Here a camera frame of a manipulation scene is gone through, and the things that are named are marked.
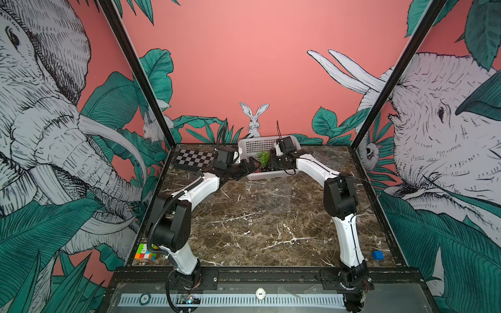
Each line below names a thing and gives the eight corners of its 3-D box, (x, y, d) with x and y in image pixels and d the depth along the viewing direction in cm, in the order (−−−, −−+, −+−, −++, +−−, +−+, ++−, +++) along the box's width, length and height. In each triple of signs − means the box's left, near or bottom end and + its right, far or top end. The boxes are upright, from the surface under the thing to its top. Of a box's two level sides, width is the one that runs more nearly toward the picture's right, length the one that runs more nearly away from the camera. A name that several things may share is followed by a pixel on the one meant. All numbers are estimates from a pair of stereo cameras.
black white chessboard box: (174, 168, 111) (171, 163, 108) (183, 152, 119) (181, 147, 116) (208, 173, 109) (207, 168, 106) (215, 156, 117) (214, 152, 114)
